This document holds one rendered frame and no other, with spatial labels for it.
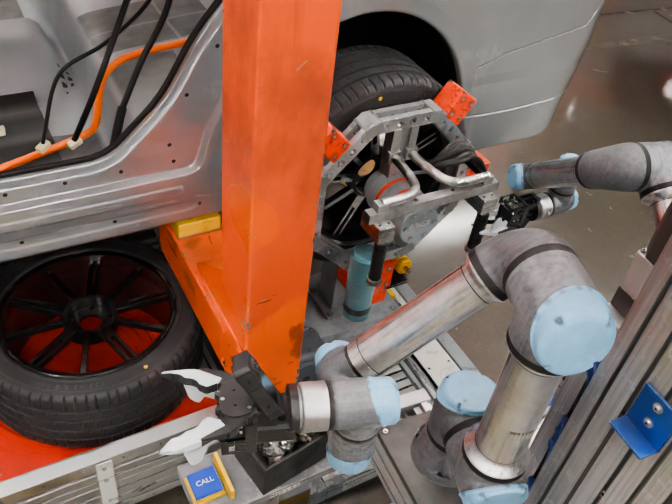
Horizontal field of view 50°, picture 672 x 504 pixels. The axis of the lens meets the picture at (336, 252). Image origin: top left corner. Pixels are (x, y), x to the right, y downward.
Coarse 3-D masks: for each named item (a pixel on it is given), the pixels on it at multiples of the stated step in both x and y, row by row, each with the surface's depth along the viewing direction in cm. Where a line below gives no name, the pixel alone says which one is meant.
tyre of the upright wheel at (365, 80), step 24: (360, 48) 206; (384, 48) 211; (336, 72) 198; (360, 72) 196; (384, 72) 197; (408, 72) 202; (336, 96) 192; (360, 96) 191; (384, 96) 195; (408, 96) 199; (432, 96) 204; (336, 120) 192
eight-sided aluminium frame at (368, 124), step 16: (368, 112) 191; (384, 112) 193; (400, 112) 196; (416, 112) 194; (432, 112) 196; (352, 128) 191; (368, 128) 188; (384, 128) 190; (400, 128) 193; (448, 128) 203; (352, 144) 189; (464, 176) 221; (320, 192) 194; (320, 208) 198; (448, 208) 227; (320, 224) 203; (320, 240) 207; (400, 240) 231; (336, 256) 215; (400, 256) 231
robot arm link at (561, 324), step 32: (544, 256) 101; (576, 256) 103; (512, 288) 103; (544, 288) 98; (576, 288) 96; (512, 320) 104; (544, 320) 95; (576, 320) 94; (608, 320) 96; (512, 352) 104; (544, 352) 96; (576, 352) 97; (512, 384) 108; (544, 384) 105; (512, 416) 112; (448, 448) 132; (480, 448) 121; (512, 448) 117; (480, 480) 122; (512, 480) 121
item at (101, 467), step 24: (144, 432) 195; (168, 432) 196; (72, 456) 187; (96, 456) 188; (120, 456) 190; (144, 456) 195; (168, 456) 201; (24, 480) 181; (48, 480) 182; (72, 480) 186; (96, 480) 191
